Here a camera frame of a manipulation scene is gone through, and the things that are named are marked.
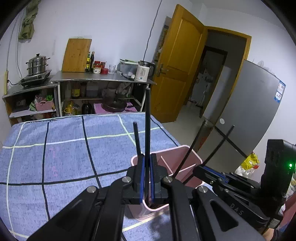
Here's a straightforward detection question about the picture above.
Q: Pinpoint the black wok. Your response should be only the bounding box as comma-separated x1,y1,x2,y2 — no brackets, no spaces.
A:
101,100,127,113

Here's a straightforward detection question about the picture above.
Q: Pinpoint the wooden door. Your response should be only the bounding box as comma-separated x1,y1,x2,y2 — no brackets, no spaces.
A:
151,4,208,123

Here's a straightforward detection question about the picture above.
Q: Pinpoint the bamboo cutting board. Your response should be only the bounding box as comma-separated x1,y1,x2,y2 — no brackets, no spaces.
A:
61,38,92,72

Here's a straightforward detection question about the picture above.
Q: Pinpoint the yellow power strip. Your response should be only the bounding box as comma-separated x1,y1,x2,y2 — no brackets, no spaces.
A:
4,70,9,95

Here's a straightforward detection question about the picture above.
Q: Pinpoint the blue checked tablecloth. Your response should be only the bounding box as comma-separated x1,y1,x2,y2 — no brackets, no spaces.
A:
0,112,223,241

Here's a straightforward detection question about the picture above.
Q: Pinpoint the dark oil bottle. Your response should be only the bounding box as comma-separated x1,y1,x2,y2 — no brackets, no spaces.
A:
89,51,95,72

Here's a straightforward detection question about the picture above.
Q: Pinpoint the stainless steel steamer pot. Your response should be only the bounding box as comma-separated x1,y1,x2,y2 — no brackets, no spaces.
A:
26,53,50,76

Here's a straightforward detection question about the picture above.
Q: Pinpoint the person's right hand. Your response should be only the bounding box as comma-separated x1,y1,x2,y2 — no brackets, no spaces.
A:
263,194,295,240

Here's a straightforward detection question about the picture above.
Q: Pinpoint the green hanging cloth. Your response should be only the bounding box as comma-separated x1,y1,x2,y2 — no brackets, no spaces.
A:
18,0,41,40

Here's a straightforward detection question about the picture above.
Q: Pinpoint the pink plastic utensil holder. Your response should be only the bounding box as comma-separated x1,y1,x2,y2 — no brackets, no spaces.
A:
128,145,203,221

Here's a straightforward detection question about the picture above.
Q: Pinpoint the glass cup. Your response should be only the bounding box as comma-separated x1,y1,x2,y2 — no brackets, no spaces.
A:
108,64,116,74

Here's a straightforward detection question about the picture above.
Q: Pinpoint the black induction cooker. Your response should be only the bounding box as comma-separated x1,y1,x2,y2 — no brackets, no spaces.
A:
18,70,51,87

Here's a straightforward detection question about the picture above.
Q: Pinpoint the yellow plastic bag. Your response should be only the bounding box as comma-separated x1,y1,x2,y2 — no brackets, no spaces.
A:
240,152,260,170

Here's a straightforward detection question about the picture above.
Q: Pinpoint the white electric kettle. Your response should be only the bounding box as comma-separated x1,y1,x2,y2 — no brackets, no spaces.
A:
135,61,156,82

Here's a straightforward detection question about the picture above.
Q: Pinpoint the grey refrigerator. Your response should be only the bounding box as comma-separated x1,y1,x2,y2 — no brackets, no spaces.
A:
198,60,286,173

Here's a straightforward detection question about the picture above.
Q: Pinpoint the red lidded jar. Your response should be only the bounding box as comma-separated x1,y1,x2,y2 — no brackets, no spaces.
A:
92,61,102,74

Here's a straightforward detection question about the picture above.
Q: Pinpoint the metal kitchen shelf table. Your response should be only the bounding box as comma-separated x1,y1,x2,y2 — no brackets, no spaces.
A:
50,71,157,117

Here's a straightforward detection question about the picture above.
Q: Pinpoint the pink small basket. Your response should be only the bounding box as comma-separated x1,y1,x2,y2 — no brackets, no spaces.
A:
35,100,55,111

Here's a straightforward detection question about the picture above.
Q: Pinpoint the clear storage box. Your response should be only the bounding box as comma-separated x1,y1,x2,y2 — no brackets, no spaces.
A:
117,59,138,77

